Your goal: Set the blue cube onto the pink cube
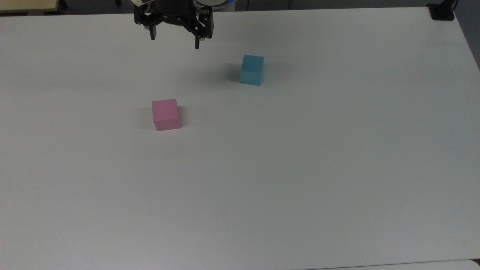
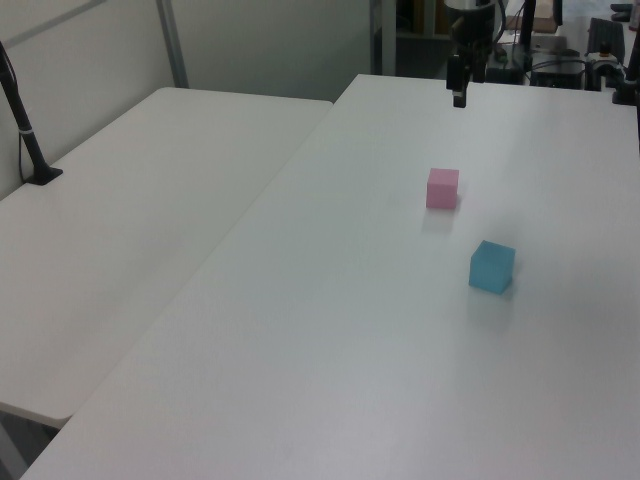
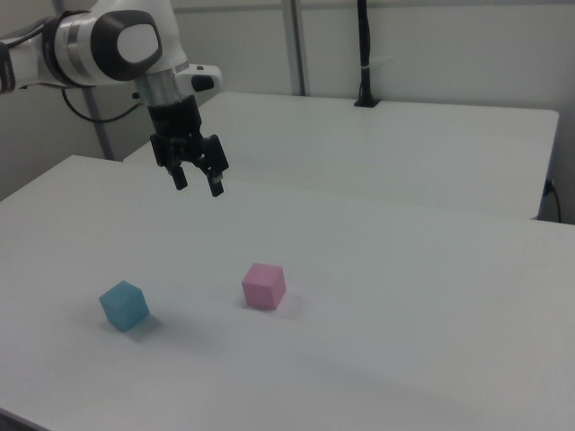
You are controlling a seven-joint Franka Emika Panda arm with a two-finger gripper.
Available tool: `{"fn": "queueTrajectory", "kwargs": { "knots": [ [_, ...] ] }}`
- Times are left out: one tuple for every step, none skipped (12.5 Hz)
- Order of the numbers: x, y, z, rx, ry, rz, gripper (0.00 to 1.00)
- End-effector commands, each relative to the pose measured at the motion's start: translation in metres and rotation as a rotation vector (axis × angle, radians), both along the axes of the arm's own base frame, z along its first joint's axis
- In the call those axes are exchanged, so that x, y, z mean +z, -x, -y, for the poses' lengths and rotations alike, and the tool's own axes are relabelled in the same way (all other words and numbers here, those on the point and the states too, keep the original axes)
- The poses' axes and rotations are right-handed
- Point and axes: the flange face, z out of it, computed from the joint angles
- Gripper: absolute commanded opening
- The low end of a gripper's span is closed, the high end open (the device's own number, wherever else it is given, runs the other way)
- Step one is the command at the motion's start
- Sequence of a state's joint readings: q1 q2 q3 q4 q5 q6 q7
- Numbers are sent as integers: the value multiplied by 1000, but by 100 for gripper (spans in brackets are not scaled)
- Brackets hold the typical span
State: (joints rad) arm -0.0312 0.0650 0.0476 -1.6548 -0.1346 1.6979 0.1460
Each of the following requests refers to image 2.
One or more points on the dark and white gripper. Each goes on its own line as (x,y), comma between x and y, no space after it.
(472,27)

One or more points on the blue cube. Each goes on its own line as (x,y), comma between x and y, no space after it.
(489,267)

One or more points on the pink cube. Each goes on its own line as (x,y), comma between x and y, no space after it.
(442,189)

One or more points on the black vertical pole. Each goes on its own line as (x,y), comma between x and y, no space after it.
(529,40)

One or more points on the black electronics box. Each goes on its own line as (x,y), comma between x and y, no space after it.
(557,72)

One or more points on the brown cardboard box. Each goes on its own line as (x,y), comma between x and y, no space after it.
(542,17)

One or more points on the grey machine with yellow knob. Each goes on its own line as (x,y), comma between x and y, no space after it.
(606,42)

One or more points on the white side table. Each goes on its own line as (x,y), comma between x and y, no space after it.
(125,240)

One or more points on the grey metal partition post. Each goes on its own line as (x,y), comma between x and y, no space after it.
(172,42)

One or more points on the black camera stand with base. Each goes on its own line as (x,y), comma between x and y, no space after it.
(25,130)

